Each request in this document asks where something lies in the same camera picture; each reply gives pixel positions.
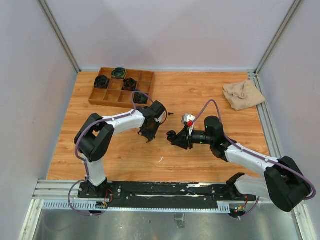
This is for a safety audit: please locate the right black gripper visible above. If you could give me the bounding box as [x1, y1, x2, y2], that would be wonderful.
[171, 126, 214, 150]

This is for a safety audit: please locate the black round charging case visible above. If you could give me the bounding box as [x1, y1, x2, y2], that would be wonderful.
[166, 130, 177, 142]

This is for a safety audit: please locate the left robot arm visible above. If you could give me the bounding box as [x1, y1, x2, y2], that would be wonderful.
[74, 101, 167, 199]

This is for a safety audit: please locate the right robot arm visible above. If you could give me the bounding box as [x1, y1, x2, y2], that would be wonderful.
[167, 114, 316, 212]

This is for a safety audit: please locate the dark green rolled sock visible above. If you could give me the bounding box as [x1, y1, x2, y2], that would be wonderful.
[133, 90, 149, 105]

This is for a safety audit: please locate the black orange rolled sock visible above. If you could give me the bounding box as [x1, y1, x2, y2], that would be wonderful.
[122, 77, 137, 92]

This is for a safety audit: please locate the wooden compartment tray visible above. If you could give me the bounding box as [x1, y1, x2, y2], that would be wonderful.
[88, 67, 156, 108]

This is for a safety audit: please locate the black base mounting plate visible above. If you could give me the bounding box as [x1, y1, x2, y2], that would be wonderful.
[77, 180, 257, 211]

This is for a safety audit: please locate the beige cloth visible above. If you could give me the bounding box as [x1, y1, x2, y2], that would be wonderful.
[223, 79, 266, 111]

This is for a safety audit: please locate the green yellow rolled sock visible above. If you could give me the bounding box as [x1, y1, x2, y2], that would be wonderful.
[111, 67, 127, 79]

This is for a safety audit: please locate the black rolled sock left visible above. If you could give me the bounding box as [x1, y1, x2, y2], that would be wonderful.
[94, 75, 110, 89]

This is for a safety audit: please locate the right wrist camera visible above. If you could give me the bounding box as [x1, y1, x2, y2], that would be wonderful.
[181, 113, 196, 135]

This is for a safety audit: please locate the aluminium frame post right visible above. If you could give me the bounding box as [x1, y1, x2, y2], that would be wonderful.
[254, 0, 304, 76]

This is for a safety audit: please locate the aluminium frame post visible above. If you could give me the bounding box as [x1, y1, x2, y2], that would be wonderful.
[37, 0, 82, 74]
[254, 0, 304, 76]

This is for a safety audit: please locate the aluminium frame post left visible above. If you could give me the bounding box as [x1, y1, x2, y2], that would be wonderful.
[37, 0, 82, 74]

